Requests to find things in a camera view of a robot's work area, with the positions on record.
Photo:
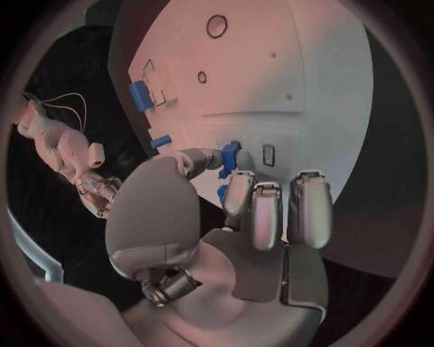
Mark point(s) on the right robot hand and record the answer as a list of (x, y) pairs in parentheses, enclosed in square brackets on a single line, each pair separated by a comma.
[(98, 192)]

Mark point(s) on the blue peg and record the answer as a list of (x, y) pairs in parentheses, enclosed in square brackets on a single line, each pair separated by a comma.
[(161, 141), (222, 193)]

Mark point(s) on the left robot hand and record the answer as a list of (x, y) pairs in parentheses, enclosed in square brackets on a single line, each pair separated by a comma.
[(217, 271)]

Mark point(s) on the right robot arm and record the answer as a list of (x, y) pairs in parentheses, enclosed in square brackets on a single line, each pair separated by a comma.
[(47, 135)]

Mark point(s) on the blue plug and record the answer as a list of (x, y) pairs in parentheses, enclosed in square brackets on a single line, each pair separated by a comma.
[(230, 157)]

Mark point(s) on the white task board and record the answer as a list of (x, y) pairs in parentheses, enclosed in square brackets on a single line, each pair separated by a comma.
[(237, 94)]

